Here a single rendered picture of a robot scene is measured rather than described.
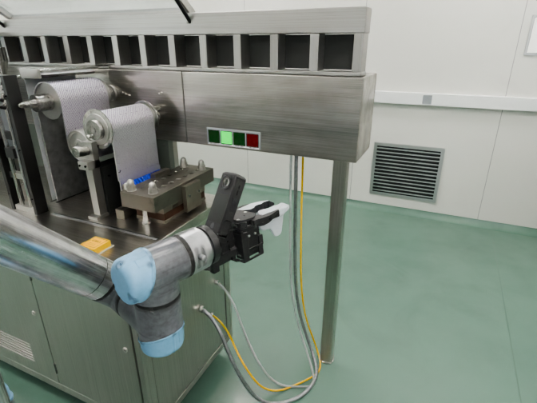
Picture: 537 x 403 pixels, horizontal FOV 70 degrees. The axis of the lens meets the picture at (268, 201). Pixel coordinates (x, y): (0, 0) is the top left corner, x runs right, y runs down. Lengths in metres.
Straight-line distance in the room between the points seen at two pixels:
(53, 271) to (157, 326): 0.18
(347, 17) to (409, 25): 2.33
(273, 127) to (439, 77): 2.38
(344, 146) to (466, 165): 2.48
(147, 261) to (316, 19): 1.06
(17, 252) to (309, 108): 1.08
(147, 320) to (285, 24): 1.12
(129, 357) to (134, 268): 1.01
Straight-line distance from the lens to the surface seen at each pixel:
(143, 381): 1.63
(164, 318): 0.65
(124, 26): 1.88
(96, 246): 1.40
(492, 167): 3.84
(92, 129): 1.57
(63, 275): 0.69
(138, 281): 0.59
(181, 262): 0.62
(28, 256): 0.65
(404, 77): 3.72
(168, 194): 1.50
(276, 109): 1.50
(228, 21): 1.57
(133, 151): 1.63
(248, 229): 0.71
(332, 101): 1.42
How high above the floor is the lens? 1.55
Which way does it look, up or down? 22 degrees down
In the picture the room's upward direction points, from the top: straight up
